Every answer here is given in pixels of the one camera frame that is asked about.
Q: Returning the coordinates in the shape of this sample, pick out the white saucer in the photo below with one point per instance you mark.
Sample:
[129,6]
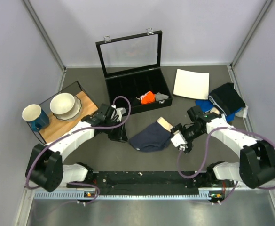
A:
[73,114]

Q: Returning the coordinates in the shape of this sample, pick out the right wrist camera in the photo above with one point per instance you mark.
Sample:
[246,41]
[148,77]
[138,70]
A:
[179,142]

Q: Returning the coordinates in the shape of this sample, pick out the grey rolled garment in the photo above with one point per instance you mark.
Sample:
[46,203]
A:
[160,97]

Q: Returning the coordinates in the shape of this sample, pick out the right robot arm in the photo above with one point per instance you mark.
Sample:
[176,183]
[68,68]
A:
[256,154]

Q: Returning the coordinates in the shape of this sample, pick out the white square plate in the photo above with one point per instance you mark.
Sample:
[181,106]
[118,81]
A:
[191,84]

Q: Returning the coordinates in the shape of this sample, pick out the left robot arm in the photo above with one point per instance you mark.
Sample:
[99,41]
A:
[46,168]

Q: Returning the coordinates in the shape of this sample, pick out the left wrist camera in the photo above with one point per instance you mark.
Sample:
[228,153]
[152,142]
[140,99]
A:
[117,114]

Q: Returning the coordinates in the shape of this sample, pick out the black compartment box with lid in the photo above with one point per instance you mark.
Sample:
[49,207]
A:
[131,67]

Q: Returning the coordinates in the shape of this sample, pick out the blue mug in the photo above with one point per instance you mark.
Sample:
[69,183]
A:
[35,116]

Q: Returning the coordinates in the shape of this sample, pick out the grey slotted cable duct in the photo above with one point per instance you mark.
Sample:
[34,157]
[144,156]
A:
[88,194]

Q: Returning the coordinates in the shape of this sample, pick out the white garment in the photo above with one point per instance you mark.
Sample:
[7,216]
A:
[242,113]

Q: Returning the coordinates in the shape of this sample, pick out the bright blue underwear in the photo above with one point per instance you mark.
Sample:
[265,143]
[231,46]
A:
[207,106]

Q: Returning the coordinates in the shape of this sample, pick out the navy underwear with cream waistband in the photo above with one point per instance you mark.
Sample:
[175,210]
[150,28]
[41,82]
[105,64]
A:
[156,137]

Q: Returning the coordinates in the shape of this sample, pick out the wooden shelf with black frame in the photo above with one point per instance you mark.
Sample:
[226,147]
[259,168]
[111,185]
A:
[57,127]

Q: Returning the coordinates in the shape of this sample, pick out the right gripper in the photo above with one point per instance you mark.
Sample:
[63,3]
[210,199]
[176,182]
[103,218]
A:
[178,127]

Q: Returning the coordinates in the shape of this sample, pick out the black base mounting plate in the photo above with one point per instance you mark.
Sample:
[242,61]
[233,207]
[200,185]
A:
[152,183]

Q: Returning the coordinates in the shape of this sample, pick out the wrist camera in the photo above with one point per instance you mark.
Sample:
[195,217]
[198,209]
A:
[179,142]
[117,114]

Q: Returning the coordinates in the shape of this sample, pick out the orange rolled garment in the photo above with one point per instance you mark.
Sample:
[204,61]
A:
[148,98]

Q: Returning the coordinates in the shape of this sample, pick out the white ceramic bowl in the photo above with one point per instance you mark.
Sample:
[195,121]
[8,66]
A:
[62,103]

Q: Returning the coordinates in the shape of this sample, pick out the black rolled garment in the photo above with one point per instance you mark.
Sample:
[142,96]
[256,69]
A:
[135,101]

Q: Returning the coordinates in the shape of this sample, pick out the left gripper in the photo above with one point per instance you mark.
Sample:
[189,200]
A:
[120,135]

